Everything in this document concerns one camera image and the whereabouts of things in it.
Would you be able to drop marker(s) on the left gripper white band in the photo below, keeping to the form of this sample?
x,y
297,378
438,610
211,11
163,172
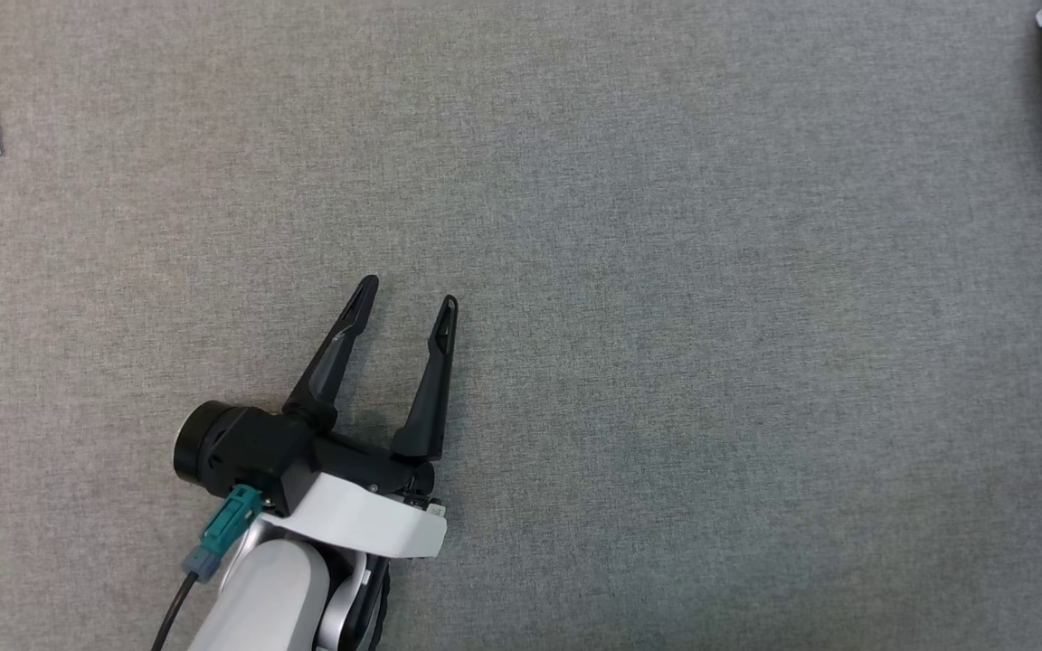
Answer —
x,y
367,520

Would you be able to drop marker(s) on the grey fabric upholstered platform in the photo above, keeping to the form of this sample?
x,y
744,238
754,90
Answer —
x,y
666,362

